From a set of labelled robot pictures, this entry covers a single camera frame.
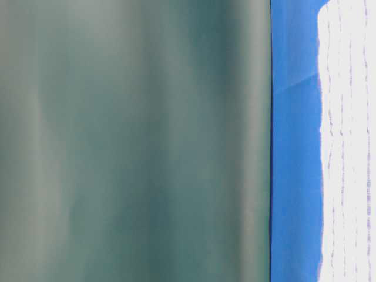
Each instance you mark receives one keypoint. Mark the blurred grey-green panel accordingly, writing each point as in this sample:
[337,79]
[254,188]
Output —
[135,140]

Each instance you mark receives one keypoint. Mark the blue table cloth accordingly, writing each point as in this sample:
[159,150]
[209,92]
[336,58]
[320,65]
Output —
[296,194]

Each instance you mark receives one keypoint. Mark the white blue striped towel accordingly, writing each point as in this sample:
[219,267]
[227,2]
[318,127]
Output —
[346,67]

